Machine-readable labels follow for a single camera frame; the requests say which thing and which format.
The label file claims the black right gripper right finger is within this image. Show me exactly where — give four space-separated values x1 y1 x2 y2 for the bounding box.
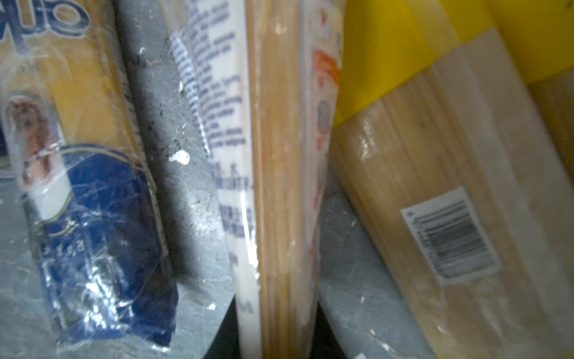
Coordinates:
313 305 347 359

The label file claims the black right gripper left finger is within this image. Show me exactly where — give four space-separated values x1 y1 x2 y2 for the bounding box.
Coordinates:
203 299 242 359

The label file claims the yellow end spaghetti bag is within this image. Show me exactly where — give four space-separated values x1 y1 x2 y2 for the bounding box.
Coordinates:
330 1 573 358
487 0 573 177

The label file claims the blue yellow Ankara spaghetti bag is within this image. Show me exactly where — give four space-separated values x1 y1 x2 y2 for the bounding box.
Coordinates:
1 1 178 349

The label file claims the dark blue clear pasta bag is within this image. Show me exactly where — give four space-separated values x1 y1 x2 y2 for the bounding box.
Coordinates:
160 1 345 358

